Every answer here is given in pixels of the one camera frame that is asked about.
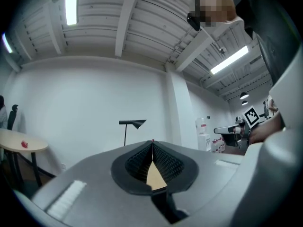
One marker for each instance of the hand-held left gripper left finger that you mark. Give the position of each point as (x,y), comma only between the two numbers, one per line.
(94,190)

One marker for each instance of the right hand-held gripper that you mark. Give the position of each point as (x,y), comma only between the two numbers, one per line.
(250,117)

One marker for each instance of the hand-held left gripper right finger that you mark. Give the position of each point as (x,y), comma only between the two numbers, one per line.
(208,185)

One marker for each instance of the person's right forearm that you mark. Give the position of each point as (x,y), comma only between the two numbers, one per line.
(267,129)

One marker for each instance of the row of clear water jugs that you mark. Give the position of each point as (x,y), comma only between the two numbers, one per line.
(217,145)

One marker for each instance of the white water dispenser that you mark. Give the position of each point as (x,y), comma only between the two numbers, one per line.
(203,141)

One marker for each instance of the black pendant lamp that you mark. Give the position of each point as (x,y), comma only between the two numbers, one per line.
(244,103)
(244,96)

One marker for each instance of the long ceiling light tube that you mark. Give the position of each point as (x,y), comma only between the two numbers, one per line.
(71,3)
(7,43)
(229,60)

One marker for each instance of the black desk lamp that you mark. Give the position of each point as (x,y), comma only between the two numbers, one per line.
(135,122)

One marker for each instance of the small red object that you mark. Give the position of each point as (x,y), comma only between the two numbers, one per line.
(24,144)

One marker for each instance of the round wooden table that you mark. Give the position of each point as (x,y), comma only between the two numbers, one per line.
(9,136)

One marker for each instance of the person's black clothing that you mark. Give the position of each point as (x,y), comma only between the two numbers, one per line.
(267,20)

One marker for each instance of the person's head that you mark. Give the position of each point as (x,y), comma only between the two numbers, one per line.
(213,8)

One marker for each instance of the white wall socket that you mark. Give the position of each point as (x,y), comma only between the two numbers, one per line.
(63,166)

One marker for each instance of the black head-worn camera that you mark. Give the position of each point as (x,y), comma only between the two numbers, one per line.
(194,21)

